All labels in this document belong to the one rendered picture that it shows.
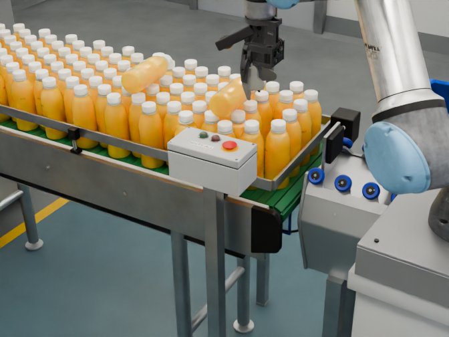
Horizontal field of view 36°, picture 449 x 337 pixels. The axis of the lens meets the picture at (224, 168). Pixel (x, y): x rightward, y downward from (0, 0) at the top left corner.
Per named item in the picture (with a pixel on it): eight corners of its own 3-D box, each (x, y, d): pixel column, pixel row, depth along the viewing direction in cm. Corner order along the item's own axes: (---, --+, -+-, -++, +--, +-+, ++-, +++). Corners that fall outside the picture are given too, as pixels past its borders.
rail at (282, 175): (274, 190, 180) (274, 180, 179) (272, 190, 181) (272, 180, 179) (333, 127, 210) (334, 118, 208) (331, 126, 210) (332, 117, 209)
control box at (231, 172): (238, 198, 169) (238, 160, 163) (168, 176, 177) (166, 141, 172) (257, 178, 176) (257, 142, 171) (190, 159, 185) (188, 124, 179)
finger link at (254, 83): (260, 105, 172) (264, 69, 169) (238, 101, 175) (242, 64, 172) (265, 103, 175) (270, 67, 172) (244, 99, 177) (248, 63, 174)
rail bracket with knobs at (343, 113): (347, 154, 206) (350, 123, 201) (325, 148, 209) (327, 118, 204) (359, 140, 213) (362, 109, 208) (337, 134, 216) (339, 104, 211)
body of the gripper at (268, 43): (270, 72, 169) (271, 23, 162) (239, 65, 172) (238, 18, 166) (284, 61, 174) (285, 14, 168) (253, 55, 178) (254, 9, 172)
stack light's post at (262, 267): (264, 307, 282) (269, 47, 225) (255, 303, 283) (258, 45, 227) (268, 301, 285) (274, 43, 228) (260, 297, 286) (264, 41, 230)
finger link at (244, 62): (244, 84, 171) (247, 48, 168) (238, 83, 172) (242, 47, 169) (252, 81, 175) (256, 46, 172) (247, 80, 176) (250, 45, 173)
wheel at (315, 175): (325, 169, 182) (327, 170, 184) (309, 164, 184) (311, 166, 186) (320, 185, 182) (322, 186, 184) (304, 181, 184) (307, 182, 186)
